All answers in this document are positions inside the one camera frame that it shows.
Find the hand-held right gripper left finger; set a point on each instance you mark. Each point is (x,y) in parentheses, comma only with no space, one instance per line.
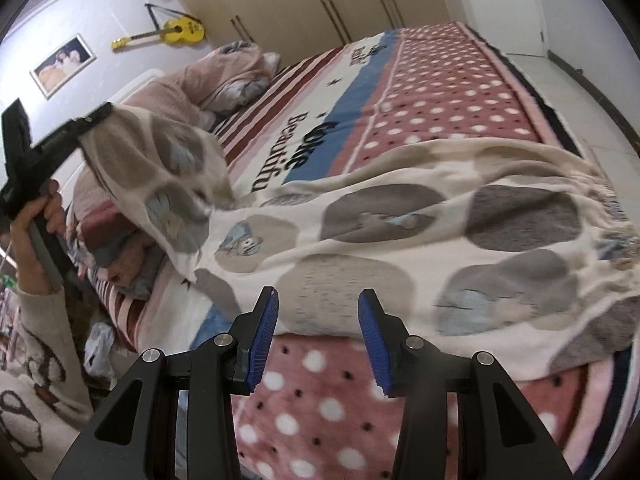
(262,340)

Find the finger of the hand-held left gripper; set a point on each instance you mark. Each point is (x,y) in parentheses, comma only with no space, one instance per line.
(85,125)

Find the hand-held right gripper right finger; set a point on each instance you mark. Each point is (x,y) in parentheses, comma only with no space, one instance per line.
(375,345)

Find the cream cartoon print pants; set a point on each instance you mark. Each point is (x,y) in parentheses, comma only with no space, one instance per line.
(400,260)

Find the person's left forearm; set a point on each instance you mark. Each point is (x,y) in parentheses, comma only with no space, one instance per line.
(55,340)

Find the person's left hand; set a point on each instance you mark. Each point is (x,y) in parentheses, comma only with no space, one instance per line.
(27,250)

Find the white headboard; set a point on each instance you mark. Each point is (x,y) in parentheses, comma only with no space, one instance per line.
(140,82)

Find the pink quilt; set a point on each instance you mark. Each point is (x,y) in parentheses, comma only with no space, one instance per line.
(175,90)

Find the yellow guitar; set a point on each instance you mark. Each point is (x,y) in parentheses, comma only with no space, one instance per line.
(182,30)

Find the pile of clothes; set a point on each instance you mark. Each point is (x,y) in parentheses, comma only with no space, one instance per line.
(125,265)

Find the white plastic bag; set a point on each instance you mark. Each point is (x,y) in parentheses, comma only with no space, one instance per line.
(102,347)

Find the person's patterned fleece top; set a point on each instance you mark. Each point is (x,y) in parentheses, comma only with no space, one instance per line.
(20,410)

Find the printed striped bed blanket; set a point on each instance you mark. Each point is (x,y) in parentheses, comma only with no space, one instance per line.
(425,100)

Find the dark baseboard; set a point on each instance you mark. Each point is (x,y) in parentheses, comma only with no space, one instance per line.
(590,85)

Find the white door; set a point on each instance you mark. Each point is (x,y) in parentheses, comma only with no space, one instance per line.
(500,5)

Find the framed wall photo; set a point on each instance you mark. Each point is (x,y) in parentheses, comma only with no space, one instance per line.
(62,62)

